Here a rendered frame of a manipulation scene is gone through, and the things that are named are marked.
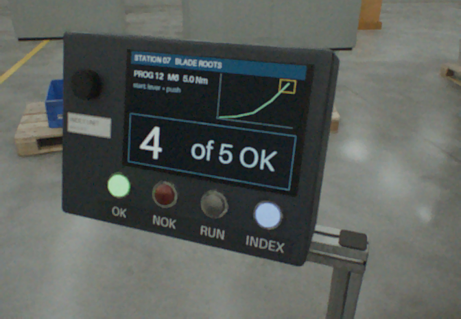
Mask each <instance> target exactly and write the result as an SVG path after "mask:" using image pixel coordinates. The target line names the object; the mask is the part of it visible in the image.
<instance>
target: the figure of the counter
mask: <svg viewBox="0 0 461 319"><path fill-rule="evenodd" d="M176 126H177V118H173V117H164V116H158V115H149V114H143V113H134V112H129V120H128V151H127V163H131V164H135V165H142V166H147V167H154V168H158V169H166V170H169V171H173V170H174V157H175V147H176Z"/></svg>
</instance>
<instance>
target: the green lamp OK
mask: <svg viewBox="0 0 461 319"><path fill-rule="evenodd" d="M107 185H108V190H109V192H110V193H111V194H112V195H113V196H114V197H116V198H126V197H128V196H129V195H130V193H131V191H132V181H131V179H130V178H129V176H128V175H127V174H125V173H123V172H115V173H113V174H112V175H111V176H110V177H109V178H108V182H107Z"/></svg>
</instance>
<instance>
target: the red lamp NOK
mask: <svg viewBox="0 0 461 319"><path fill-rule="evenodd" d="M152 196H153V199H154V201H155V203H157V205H159V206H160V207H163V208H169V207H172V206H174V205H175V204H176V203H177V201H178V198H179V193H178V189H177V187H176V186H175V184H173V183H172V182H170V181H168V180H162V181H160V182H158V183H156V184H155V186H154V188H153V190H152Z"/></svg>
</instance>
